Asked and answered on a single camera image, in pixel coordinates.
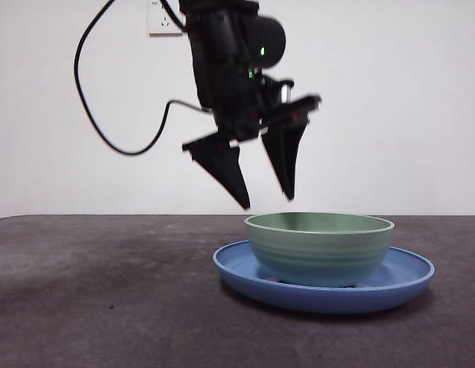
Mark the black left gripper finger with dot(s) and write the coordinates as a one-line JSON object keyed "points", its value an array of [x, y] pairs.
{"points": [[223, 165], [285, 153]]}

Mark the green ribbed bowl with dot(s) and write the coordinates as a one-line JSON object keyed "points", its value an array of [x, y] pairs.
{"points": [[317, 253]]}

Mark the blue round plate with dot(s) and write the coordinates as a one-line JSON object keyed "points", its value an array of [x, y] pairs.
{"points": [[321, 301]]}

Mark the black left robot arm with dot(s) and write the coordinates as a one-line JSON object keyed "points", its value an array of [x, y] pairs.
{"points": [[221, 50]]}

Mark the pale grey left wrist camera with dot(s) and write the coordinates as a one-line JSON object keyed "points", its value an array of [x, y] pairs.
{"points": [[286, 92]]}

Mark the white wall socket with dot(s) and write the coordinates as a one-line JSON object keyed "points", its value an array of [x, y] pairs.
{"points": [[160, 23]]}

